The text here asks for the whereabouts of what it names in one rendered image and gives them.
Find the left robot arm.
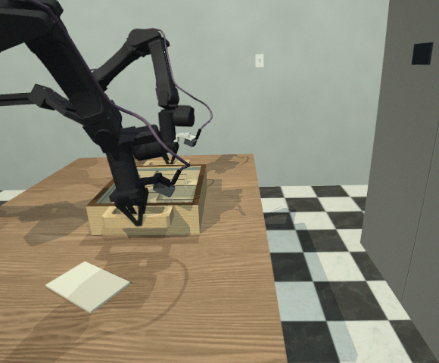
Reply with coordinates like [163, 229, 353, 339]
[92, 29, 195, 127]

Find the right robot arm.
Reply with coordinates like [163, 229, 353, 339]
[0, 0, 165, 168]

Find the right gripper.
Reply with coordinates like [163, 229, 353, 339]
[109, 162, 171, 226]

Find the wooden maze board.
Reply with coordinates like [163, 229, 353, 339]
[86, 160, 207, 235]

